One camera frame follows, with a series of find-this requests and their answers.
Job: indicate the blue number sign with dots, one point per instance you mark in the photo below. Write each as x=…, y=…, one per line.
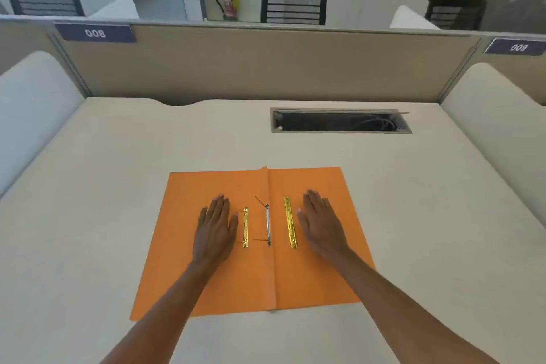
x=96, y=33
x=516, y=47

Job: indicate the person's left forearm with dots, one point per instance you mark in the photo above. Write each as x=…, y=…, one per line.
x=166, y=317

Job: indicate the person's left hand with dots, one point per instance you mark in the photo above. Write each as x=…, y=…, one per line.
x=213, y=235

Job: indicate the beige side partition panel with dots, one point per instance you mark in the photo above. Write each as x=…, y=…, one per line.
x=25, y=41
x=520, y=73

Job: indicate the silver metal fastener prong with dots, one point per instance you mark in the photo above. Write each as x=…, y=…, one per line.
x=268, y=227

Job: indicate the wide beige partition panel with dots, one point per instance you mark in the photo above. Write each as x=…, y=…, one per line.
x=277, y=65

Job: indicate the short gold metal clip strip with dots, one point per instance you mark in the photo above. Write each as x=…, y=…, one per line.
x=245, y=227

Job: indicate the red fire extinguisher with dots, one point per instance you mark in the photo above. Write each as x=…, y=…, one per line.
x=229, y=1

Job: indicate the person's right hand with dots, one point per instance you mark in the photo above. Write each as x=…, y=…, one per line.
x=322, y=229

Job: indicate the white side divider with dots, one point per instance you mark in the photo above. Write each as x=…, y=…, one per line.
x=503, y=129
x=30, y=112

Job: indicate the person's right forearm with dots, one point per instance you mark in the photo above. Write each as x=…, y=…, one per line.
x=401, y=312

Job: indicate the long gold fastener bar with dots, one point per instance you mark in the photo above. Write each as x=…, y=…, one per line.
x=290, y=223

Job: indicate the orange paper folder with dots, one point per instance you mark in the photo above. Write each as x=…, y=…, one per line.
x=183, y=214

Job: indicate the white background divider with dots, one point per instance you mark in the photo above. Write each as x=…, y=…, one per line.
x=407, y=20
x=119, y=9

